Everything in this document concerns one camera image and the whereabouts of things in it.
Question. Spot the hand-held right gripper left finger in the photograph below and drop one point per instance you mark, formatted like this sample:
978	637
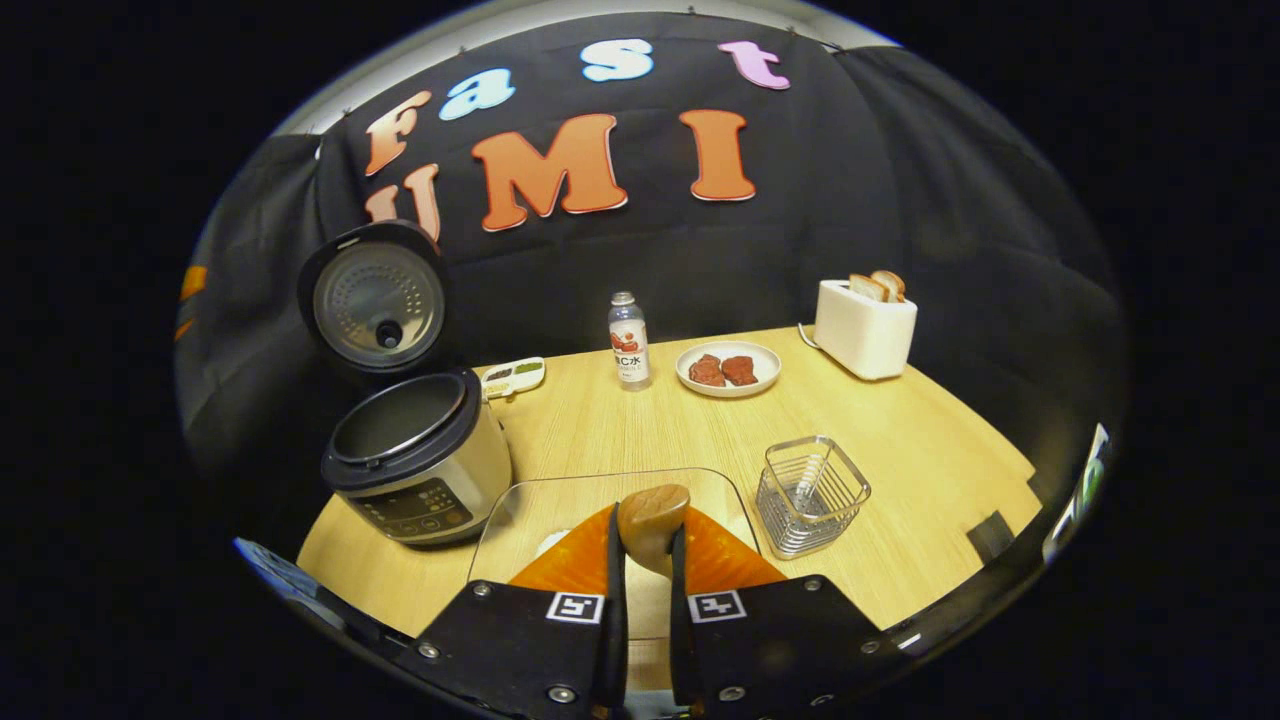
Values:
618	620

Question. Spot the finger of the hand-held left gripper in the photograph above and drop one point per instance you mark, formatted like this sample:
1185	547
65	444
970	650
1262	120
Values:
195	282

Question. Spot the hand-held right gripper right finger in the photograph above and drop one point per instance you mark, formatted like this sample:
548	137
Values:
678	620

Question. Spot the wooden spoon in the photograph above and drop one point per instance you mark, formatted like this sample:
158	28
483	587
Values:
652	520

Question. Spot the dark grey rice cooker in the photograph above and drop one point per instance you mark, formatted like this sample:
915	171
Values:
440	470

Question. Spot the red meat piece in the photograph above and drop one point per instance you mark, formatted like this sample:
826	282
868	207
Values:
740	370
707	371

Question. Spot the white round plate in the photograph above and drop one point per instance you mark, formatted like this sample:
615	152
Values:
765	378

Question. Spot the white divided bean dish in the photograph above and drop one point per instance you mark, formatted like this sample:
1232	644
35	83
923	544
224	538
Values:
515	376

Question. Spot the clear water bottle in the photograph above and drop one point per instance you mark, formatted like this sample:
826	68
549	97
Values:
630	350

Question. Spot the black tape patch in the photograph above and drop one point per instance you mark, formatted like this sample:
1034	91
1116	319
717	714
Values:
992	537

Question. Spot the white toaster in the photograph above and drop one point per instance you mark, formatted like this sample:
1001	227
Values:
865	335

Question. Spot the toasted bread slice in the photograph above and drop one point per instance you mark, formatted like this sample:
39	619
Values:
891	284
867	288

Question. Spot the black backdrop cloth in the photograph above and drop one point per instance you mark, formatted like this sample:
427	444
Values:
880	180

